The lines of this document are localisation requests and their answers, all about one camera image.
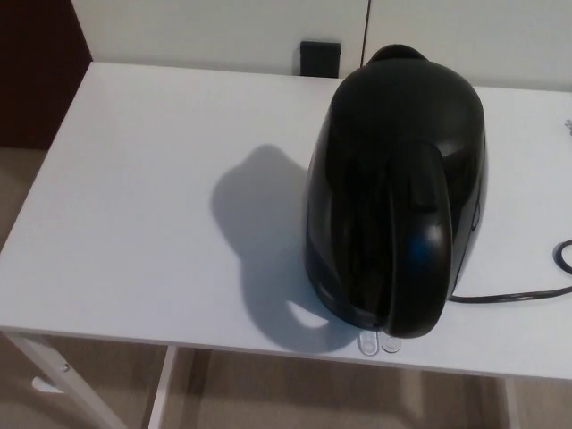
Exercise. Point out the black electric kettle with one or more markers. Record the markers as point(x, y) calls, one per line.
point(402, 111)

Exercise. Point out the round clear kettle switch tab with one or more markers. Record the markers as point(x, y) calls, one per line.
point(389, 345)

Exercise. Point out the white metal-frame table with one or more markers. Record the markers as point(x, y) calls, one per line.
point(156, 179)

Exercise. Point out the dark red wall panel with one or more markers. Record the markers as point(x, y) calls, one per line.
point(31, 67)

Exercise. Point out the long clear kettle switch tab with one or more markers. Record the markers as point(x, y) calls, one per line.
point(366, 345)

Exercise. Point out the white cabinet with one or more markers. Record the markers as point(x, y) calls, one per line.
point(201, 31)

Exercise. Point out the white table leg hook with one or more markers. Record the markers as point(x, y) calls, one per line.
point(44, 385)

